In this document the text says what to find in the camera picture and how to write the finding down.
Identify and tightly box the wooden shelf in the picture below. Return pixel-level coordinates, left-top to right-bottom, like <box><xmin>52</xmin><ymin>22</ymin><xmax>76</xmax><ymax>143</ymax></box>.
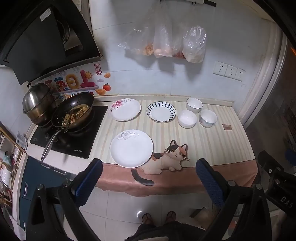
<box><xmin>0</xmin><ymin>126</ymin><xmax>24</xmax><ymax>209</ymax></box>

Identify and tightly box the white bowl with printed side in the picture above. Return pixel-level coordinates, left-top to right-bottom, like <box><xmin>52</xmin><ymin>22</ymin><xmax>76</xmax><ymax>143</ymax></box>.
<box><xmin>199</xmin><ymin>109</ymin><xmax>218</xmax><ymax>128</ymax></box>

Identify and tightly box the colourful wall sticker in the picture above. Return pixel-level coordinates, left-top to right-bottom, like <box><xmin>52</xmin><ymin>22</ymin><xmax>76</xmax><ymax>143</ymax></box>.
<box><xmin>31</xmin><ymin>62</ymin><xmax>112</xmax><ymax>96</ymax></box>

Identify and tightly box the black range hood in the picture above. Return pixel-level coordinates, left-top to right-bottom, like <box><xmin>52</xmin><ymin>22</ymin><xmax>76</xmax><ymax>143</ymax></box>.
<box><xmin>0</xmin><ymin>0</ymin><xmax>103</xmax><ymax>86</ymax></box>

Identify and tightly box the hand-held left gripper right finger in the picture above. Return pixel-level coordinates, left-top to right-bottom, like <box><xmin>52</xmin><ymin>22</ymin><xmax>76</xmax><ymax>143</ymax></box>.
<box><xmin>192</xmin><ymin>158</ymin><xmax>272</xmax><ymax>241</ymax></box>

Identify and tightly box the plain white bowl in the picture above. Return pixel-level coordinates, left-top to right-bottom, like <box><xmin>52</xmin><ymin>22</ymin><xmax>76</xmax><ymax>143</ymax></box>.
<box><xmin>178</xmin><ymin>110</ymin><xmax>198</xmax><ymax>128</ymax></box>

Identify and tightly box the person's sandalled foot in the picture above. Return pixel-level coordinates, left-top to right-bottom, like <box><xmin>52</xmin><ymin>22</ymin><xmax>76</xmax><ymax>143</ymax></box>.
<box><xmin>165</xmin><ymin>211</ymin><xmax>177</xmax><ymax>224</ymax></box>
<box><xmin>141</xmin><ymin>213</ymin><xmax>154</xmax><ymax>226</ymax></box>

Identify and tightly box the blue cabinet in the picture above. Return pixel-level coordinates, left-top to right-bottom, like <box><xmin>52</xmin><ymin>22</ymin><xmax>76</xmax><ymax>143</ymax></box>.
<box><xmin>19</xmin><ymin>156</ymin><xmax>75</xmax><ymax>232</ymax></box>

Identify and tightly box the clear plastic bag with food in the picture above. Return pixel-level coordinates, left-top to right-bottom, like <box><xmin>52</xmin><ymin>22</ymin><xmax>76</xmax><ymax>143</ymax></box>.
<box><xmin>154</xmin><ymin>2</ymin><xmax>184</xmax><ymax>59</ymax></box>
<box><xmin>182</xmin><ymin>26</ymin><xmax>207</xmax><ymax>64</ymax></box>
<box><xmin>118</xmin><ymin>5</ymin><xmax>162</xmax><ymax>56</ymax></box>

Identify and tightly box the black wok with steel handle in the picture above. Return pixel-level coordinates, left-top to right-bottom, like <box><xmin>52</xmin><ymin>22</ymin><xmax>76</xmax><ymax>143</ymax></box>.
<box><xmin>41</xmin><ymin>92</ymin><xmax>95</xmax><ymax>162</ymax></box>

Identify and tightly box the black wall hook rail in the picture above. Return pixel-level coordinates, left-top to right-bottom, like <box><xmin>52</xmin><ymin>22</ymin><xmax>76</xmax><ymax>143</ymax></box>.
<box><xmin>159</xmin><ymin>0</ymin><xmax>217</xmax><ymax>7</ymax></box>

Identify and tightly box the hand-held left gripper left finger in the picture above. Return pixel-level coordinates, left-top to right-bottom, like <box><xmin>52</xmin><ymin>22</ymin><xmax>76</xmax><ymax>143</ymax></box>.
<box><xmin>27</xmin><ymin>159</ymin><xmax>109</xmax><ymax>241</ymax></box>

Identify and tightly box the white plate with pink flowers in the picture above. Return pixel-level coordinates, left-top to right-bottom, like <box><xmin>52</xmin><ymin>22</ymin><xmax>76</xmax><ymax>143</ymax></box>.
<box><xmin>109</xmin><ymin>98</ymin><xmax>141</xmax><ymax>121</ymax></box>

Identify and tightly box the brown cardboard piece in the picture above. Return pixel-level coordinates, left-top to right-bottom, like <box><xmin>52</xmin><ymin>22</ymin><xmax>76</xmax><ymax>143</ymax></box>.
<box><xmin>189</xmin><ymin>207</ymin><xmax>209</xmax><ymax>218</ymax></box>

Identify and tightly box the person's left sandalled foot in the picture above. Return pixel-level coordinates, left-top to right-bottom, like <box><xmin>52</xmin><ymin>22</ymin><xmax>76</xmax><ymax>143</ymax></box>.
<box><xmin>141</xmin><ymin>213</ymin><xmax>154</xmax><ymax>226</ymax></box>

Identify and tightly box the black induction cooktop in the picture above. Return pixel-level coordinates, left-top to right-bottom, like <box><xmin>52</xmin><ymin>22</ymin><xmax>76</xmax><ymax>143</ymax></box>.
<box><xmin>30</xmin><ymin>105</ymin><xmax>109</xmax><ymax>159</ymax></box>

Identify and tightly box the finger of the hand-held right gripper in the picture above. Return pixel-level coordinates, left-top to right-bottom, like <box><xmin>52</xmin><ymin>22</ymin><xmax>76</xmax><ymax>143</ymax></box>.
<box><xmin>257</xmin><ymin>151</ymin><xmax>285</xmax><ymax>176</ymax></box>

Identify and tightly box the white plate with grey flower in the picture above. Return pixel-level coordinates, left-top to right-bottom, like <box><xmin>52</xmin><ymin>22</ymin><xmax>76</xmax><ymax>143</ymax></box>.
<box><xmin>110</xmin><ymin>129</ymin><xmax>154</xmax><ymax>168</ymax></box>

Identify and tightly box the steel pot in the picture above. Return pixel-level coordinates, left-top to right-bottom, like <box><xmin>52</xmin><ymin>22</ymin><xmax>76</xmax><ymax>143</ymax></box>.
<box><xmin>23</xmin><ymin>102</ymin><xmax>57</xmax><ymax>126</ymax></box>

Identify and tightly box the white wall socket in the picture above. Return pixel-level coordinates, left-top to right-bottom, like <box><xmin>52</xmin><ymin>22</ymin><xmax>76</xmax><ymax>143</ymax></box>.
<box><xmin>213</xmin><ymin>61</ymin><xmax>228</xmax><ymax>77</ymax></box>
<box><xmin>234</xmin><ymin>68</ymin><xmax>246</xmax><ymax>82</ymax></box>
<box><xmin>225</xmin><ymin>65</ymin><xmax>238</xmax><ymax>79</ymax></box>

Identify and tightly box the white plate with blue stripes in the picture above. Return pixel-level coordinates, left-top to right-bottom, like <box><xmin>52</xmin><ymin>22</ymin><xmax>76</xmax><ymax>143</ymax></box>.
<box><xmin>146</xmin><ymin>101</ymin><xmax>176</xmax><ymax>123</ymax></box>

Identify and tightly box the person's right sandalled foot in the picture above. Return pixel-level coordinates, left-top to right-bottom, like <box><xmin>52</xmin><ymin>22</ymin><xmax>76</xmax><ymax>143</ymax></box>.
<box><xmin>165</xmin><ymin>211</ymin><xmax>177</xmax><ymax>224</ymax></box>

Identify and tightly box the white bowl with blue rim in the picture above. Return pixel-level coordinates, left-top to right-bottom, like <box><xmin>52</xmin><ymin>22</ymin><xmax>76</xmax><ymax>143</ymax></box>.
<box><xmin>186</xmin><ymin>98</ymin><xmax>203</xmax><ymax>114</ymax></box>

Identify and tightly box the striped tablecloth with cat print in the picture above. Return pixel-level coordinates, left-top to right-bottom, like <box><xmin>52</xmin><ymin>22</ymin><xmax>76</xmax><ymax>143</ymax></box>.
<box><xmin>92</xmin><ymin>99</ymin><xmax>258</xmax><ymax>193</ymax></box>

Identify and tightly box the steel pot lid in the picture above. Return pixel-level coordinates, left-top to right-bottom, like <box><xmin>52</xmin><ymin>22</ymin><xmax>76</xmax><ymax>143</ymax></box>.
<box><xmin>22</xmin><ymin>83</ymin><xmax>54</xmax><ymax>114</ymax></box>

